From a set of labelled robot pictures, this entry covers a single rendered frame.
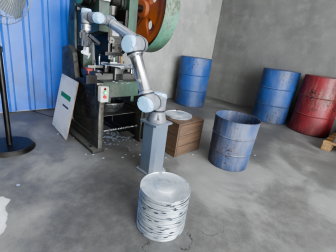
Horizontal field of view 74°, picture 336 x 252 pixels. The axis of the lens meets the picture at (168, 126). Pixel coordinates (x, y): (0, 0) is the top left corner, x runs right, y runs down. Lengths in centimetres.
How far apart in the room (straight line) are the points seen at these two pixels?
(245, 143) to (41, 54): 260
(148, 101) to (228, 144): 89
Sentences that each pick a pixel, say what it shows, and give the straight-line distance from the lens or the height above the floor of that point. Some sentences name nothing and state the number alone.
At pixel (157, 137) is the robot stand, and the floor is 35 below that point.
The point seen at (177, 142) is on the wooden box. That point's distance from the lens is 215.
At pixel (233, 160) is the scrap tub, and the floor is 12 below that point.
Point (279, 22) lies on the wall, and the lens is 491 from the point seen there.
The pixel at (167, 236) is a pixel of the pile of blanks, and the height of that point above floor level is 3.
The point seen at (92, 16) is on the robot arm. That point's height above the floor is 115.
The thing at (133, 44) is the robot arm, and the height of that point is 100.
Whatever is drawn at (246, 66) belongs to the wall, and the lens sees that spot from 505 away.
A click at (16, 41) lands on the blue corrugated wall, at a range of 323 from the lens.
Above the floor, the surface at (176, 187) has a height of 27.
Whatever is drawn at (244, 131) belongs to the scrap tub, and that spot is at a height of 41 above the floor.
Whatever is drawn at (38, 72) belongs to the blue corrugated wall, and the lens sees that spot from 331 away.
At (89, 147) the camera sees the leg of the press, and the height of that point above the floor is 3.
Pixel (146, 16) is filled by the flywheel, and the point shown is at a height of 127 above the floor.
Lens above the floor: 102
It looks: 20 degrees down
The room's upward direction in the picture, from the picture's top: 8 degrees clockwise
